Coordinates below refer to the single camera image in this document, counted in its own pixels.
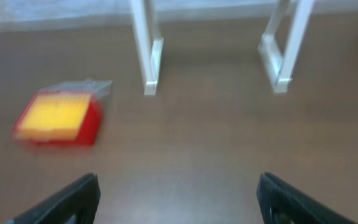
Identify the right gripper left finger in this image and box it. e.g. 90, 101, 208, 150
4, 172, 102, 224

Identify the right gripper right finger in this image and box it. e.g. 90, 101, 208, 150
256, 172, 358, 224

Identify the red and yellow tip box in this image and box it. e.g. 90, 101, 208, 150
11, 78, 114, 147

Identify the white and blue stand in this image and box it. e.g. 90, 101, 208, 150
129, 0, 317, 96

